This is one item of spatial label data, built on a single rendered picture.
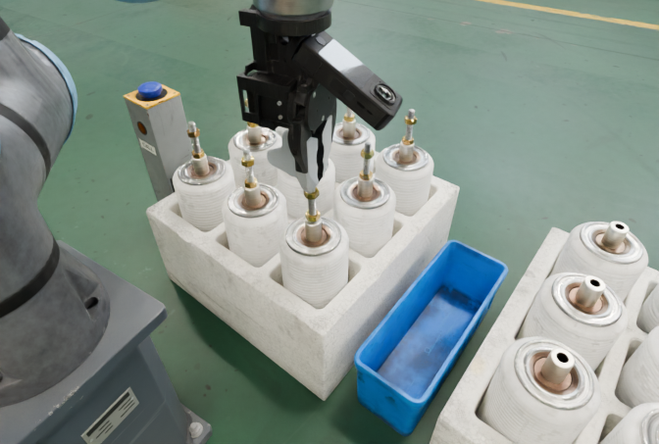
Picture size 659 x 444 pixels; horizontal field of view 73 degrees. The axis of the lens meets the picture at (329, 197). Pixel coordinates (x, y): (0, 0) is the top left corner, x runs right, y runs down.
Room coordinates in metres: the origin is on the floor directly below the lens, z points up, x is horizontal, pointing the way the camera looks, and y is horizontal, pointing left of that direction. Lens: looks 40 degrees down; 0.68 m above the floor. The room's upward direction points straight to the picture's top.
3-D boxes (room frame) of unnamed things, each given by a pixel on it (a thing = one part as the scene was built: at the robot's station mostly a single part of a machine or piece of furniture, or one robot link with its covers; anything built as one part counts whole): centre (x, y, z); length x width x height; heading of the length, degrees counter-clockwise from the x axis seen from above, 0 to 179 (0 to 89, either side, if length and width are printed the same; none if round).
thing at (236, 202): (0.51, 0.11, 0.25); 0.08 x 0.08 x 0.01
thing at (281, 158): (0.42, 0.05, 0.38); 0.06 x 0.03 x 0.09; 66
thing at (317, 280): (0.43, 0.02, 0.16); 0.10 x 0.10 x 0.18
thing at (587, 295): (0.33, -0.30, 0.26); 0.02 x 0.02 x 0.03
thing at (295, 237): (0.43, 0.02, 0.25); 0.08 x 0.08 x 0.01
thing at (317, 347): (0.60, 0.04, 0.09); 0.39 x 0.39 x 0.18; 51
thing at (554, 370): (0.23, -0.23, 0.26); 0.02 x 0.02 x 0.03
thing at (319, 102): (0.44, 0.04, 0.49); 0.09 x 0.08 x 0.12; 66
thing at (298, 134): (0.41, 0.03, 0.43); 0.05 x 0.02 x 0.09; 156
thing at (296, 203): (0.60, 0.04, 0.16); 0.10 x 0.10 x 0.18
